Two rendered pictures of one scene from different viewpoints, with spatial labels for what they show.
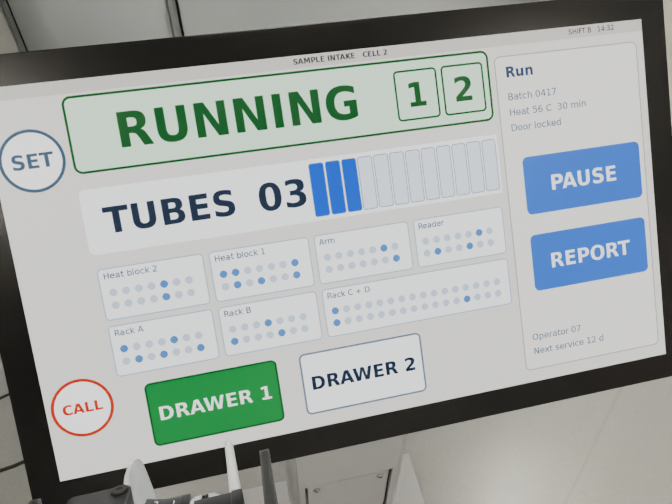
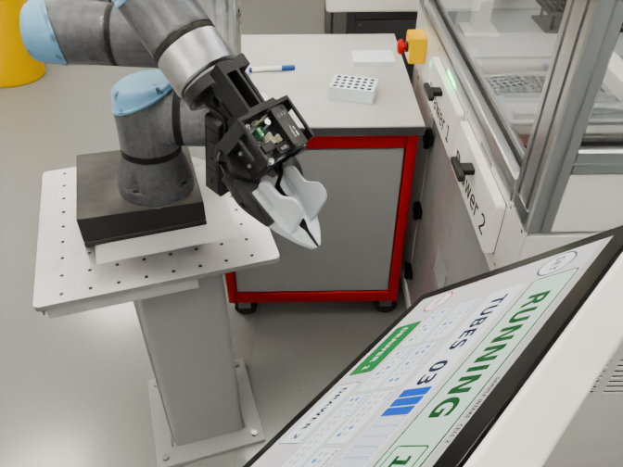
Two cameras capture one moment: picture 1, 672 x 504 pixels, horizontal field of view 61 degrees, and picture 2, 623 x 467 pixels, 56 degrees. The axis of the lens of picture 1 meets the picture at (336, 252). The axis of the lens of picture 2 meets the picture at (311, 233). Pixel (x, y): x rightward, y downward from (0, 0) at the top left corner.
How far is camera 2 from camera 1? 56 cm
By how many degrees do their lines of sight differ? 88
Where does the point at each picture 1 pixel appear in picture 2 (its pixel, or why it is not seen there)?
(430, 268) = (312, 454)
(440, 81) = not seen: outside the picture
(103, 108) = (558, 284)
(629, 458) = not seen: outside the picture
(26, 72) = (607, 250)
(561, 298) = not seen: outside the picture
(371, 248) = (358, 420)
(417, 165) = (362, 455)
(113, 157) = (528, 293)
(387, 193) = (371, 433)
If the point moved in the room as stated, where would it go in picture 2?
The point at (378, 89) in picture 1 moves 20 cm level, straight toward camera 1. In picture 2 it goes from (429, 433) to (289, 260)
